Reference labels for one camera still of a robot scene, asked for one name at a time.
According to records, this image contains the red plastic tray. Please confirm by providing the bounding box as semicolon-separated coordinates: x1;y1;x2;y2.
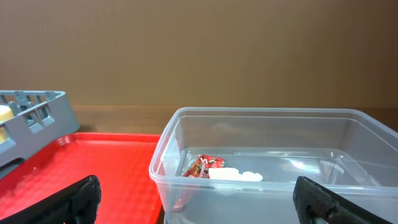
1;133;162;224

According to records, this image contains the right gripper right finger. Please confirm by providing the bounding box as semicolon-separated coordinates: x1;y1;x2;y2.
293;176;392;224

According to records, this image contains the grey dishwasher rack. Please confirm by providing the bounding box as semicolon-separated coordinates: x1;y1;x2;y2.
1;90;80;177

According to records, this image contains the white napkin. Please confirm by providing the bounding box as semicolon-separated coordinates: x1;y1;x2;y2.
208;167;263;182

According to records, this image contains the red strawberry candy wrapper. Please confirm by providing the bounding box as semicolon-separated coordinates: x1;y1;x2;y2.
173;154;225;212

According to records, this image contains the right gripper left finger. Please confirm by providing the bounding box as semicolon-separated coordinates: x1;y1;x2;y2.
1;175;101;224

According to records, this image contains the clear plastic bin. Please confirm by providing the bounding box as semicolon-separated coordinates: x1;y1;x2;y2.
149;107;397;223

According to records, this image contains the yellow plastic cup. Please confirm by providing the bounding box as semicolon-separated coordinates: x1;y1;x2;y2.
0;105;14;144

